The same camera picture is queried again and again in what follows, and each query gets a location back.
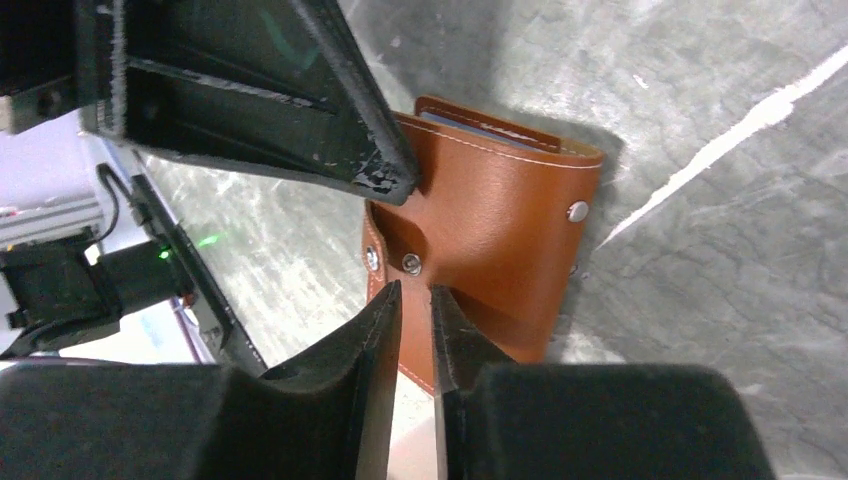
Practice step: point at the brown leather card holder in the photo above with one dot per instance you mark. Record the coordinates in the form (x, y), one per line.
(497, 217)

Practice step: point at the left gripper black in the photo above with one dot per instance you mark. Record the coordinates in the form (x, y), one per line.
(38, 62)

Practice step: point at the aluminium frame rail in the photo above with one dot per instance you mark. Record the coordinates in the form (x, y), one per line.
(53, 221)

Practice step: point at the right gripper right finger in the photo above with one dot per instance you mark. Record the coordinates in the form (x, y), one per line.
(460, 353)

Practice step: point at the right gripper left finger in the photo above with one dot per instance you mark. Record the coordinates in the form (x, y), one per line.
(325, 413)

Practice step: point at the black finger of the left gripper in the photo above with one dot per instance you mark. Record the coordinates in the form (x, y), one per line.
(272, 88)

